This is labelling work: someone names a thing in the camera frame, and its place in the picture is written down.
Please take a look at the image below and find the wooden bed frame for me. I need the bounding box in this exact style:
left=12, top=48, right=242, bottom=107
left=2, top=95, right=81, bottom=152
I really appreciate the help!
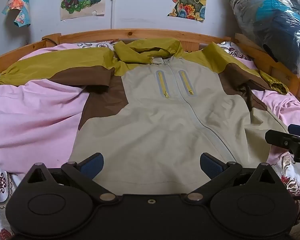
left=0, top=28, right=300, bottom=107

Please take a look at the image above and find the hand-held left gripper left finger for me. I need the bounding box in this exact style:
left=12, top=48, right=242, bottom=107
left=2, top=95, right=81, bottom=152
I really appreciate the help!
left=26, top=152, right=117, bottom=204

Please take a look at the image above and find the white wall pipe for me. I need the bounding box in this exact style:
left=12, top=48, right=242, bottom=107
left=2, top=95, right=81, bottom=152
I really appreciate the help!
left=110, top=0, right=116, bottom=29

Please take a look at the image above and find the clear plastic bag of clothes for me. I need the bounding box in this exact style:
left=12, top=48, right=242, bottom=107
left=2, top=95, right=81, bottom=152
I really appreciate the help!
left=229, top=0, right=300, bottom=78

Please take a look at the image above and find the curled cartoon girl wall poster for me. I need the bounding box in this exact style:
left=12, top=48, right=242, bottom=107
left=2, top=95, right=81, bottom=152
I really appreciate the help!
left=2, top=0, right=31, bottom=27

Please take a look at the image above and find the pink blanket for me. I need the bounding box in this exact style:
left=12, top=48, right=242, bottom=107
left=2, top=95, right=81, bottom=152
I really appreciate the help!
left=0, top=42, right=300, bottom=175

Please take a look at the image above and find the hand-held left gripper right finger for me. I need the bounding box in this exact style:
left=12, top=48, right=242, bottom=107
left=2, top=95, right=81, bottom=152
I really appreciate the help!
left=186, top=152, right=278, bottom=204

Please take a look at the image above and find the torn colourful flower wall poster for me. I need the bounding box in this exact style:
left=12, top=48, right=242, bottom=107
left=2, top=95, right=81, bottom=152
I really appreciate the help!
left=165, top=0, right=207, bottom=22

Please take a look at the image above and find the white floral patterned bed sheet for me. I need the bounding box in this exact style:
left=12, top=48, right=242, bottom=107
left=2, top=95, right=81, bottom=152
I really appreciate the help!
left=0, top=40, right=300, bottom=240

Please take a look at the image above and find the beige olive brown hooded jacket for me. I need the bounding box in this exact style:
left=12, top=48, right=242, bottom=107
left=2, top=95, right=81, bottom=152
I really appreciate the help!
left=0, top=38, right=290, bottom=197

